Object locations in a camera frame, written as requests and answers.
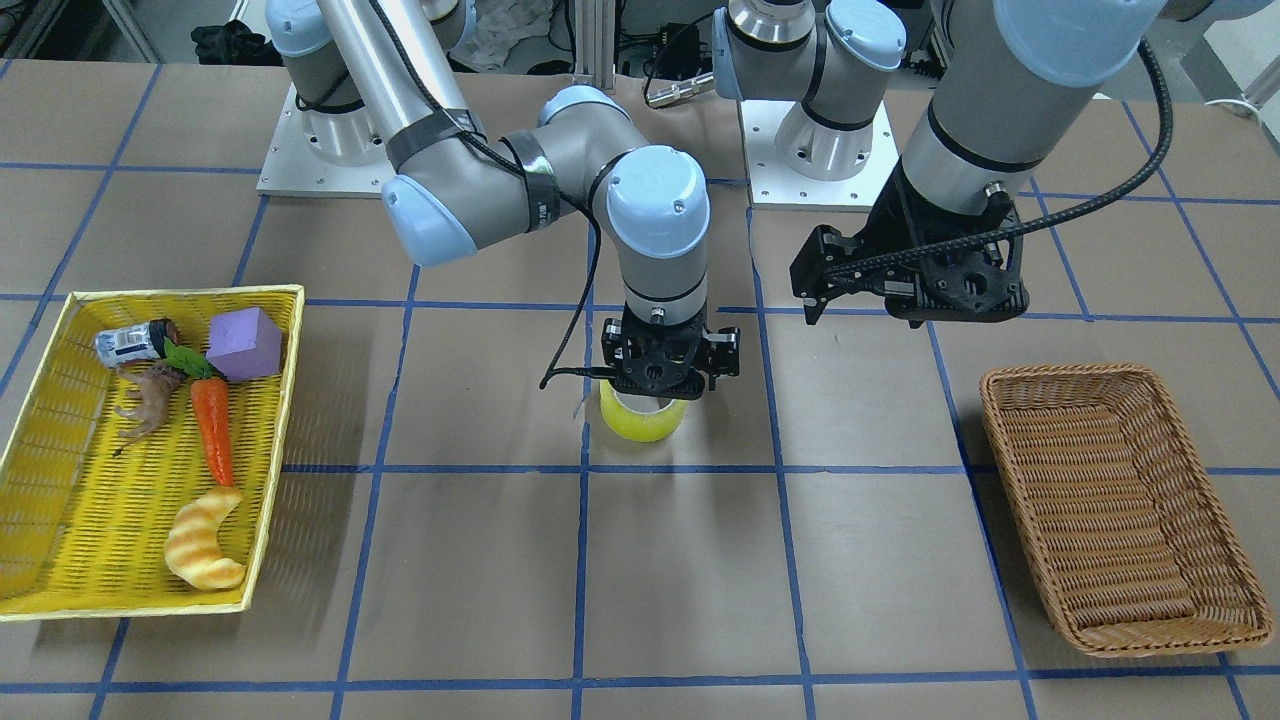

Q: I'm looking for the brown toy animal figure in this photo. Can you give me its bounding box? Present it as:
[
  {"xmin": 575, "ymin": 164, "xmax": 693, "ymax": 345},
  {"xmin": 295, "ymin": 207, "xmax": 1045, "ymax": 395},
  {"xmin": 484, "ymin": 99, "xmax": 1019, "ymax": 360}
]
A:
[{"xmin": 114, "ymin": 360, "xmax": 188, "ymax": 445}]

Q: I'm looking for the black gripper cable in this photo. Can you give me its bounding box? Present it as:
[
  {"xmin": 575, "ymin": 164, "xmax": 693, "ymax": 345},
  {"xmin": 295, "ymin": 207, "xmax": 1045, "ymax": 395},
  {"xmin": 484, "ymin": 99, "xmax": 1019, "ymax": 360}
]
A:
[{"xmin": 829, "ymin": 40, "xmax": 1172, "ymax": 286}]

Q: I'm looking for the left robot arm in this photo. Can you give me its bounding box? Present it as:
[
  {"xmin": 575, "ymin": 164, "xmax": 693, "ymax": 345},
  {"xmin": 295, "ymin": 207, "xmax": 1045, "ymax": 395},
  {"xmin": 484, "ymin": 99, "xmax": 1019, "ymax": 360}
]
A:
[{"xmin": 712, "ymin": 1, "xmax": 1263, "ymax": 325}]

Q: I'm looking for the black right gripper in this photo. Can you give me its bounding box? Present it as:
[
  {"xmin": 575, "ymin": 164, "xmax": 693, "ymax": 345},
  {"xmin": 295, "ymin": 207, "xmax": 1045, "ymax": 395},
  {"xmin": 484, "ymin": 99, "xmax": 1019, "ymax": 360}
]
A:
[{"xmin": 602, "ymin": 309, "xmax": 742, "ymax": 401}]

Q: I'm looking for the toy croissant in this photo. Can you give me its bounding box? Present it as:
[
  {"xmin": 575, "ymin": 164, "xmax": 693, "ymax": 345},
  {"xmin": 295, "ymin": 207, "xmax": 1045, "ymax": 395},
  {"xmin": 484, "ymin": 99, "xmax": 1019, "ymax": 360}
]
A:
[{"xmin": 164, "ymin": 486, "xmax": 246, "ymax": 591}]

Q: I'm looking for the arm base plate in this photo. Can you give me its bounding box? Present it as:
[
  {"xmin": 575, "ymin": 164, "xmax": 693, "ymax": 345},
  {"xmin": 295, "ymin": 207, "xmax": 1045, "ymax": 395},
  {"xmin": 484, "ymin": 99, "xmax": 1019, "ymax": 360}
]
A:
[
  {"xmin": 739, "ymin": 100, "xmax": 899, "ymax": 211},
  {"xmin": 257, "ymin": 86, "xmax": 394, "ymax": 199}
]

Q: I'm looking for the brown wicker basket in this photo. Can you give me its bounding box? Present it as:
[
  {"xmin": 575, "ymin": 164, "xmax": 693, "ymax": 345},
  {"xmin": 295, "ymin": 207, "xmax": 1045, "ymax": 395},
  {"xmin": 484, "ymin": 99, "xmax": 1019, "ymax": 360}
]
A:
[{"xmin": 980, "ymin": 363, "xmax": 1276, "ymax": 659}]

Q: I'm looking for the yellow tape roll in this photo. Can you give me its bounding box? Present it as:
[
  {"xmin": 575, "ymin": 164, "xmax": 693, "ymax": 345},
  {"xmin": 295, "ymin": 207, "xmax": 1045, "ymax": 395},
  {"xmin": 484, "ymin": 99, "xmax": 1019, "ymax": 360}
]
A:
[{"xmin": 599, "ymin": 380, "xmax": 690, "ymax": 443}]

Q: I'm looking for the yellow woven tray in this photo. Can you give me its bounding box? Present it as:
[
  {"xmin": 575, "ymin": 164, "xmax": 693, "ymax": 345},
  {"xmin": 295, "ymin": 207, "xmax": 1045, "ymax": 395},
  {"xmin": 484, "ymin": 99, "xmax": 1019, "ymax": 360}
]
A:
[{"xmin": 1, "ymin": 284, "xmax": 305, "ymax": 623}]

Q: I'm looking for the purple foam cube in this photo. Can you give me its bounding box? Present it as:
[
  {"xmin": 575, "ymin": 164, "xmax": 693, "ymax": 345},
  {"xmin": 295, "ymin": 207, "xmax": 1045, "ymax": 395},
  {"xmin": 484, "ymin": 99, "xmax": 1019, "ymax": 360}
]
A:
[{"xmin": 205, "ymin": 306, "xmax": 284, "ymax": 383}]

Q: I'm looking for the toy carrot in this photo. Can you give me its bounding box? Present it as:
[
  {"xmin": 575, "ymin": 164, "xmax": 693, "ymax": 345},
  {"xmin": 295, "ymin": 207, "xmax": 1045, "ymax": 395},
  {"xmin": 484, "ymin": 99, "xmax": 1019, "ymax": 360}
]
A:
[{"xmin": 163, "ymin": 338, "xmax": 236, "ymax": 487}]

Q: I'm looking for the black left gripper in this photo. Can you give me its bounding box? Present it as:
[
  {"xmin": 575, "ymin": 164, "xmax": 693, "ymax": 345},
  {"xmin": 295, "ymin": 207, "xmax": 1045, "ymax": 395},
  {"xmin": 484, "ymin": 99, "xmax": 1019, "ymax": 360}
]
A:
[{"xmin": 788, "ymin": 167, "xmax": 1030, "ymax": 328}]

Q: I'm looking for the small battery can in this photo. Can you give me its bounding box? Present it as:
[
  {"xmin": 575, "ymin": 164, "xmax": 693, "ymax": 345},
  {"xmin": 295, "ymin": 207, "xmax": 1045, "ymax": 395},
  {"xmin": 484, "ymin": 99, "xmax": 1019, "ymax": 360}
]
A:
[{"xmin": 93, "ymin": 318, "xmax": 184, "ymax": 369}]

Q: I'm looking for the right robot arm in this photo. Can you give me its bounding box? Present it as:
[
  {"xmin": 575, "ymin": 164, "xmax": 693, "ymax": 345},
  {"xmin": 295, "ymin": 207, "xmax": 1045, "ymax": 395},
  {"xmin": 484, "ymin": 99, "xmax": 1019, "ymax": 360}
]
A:
[{"xmin": 265, "ymin": 1, "xmax": 741, "ymax": 401}]

